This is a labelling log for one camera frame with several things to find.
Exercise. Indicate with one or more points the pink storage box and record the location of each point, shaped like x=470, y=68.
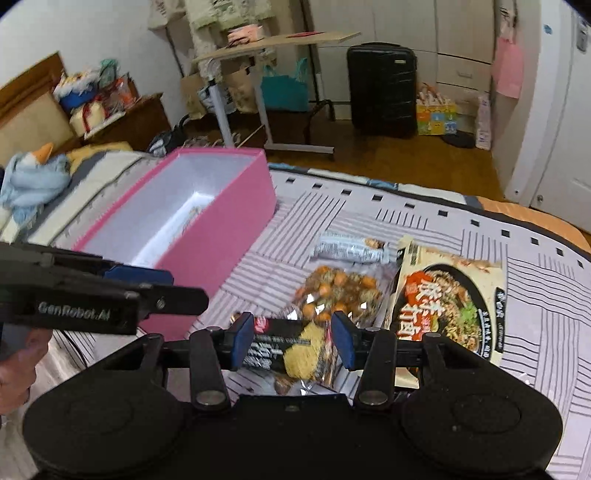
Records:
x=207, y=240

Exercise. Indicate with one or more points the beige noodle packet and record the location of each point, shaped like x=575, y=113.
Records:
x=443, y=295

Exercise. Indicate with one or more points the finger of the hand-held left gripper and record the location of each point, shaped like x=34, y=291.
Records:
x=175, y=302
x=138, y=277

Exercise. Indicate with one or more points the white door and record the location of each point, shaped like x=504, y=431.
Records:
x=568, y=138

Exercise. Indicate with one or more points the blue plush toy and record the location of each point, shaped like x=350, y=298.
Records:
x=32, y=180

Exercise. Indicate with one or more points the blue bag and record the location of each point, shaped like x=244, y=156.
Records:
x=76, y=92

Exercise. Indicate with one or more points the teal bag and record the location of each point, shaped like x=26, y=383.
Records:
x=286, y=90

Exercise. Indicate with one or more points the grey snack bar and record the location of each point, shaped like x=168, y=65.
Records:
x=348, y=249

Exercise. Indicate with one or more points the flat red item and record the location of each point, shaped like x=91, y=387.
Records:
x=304, y=34

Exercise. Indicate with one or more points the white wardrobe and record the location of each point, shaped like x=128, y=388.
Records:
x=415, y=23

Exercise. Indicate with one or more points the person's left hand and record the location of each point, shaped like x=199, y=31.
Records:
x=21, y=374

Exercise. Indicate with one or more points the orange bed cover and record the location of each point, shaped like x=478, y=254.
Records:
x=545, y=221

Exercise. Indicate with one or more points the brown paper bag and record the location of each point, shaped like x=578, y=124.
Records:
x=240, y=92

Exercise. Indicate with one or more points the cream lace cloth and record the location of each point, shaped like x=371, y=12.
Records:
x=207, y=18

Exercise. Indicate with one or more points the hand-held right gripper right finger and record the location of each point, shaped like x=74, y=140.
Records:
x=344, y=341

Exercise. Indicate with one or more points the striped bed sheet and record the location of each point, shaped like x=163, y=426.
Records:
x=531, y=323

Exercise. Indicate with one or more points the colourful cardboard box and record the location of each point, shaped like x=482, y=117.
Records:
x=436, y=115

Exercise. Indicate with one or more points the black suitcase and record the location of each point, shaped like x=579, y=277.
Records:
x=381, y=90

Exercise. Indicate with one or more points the pink hanging bag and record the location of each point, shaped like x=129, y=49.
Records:
x=508, y=64

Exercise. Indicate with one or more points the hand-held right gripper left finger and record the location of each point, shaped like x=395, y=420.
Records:
x=242, y=341

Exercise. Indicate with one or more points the yellow cloth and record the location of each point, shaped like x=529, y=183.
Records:
x=99, y=150

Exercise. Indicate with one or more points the clear bag of mixed nuts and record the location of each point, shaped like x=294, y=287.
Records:
x=341, y=286

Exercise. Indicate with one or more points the black snack packet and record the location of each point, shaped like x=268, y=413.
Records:
x=277, y=344

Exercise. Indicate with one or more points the wooden padded headboard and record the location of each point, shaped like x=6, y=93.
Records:
x=32, y=115

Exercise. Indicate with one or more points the wooden overbed table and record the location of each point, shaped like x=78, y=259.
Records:
x=277, y=44

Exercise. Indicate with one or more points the brown wooden nightstand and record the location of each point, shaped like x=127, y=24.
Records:
x=138, y=122

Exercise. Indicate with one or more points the black floor bag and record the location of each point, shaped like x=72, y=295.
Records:
x=166, y=138

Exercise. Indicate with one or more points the pink item on table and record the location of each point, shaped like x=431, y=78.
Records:
x=244, y=33

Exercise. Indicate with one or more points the white packet with pink print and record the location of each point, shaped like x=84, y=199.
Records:
x=483, y=122

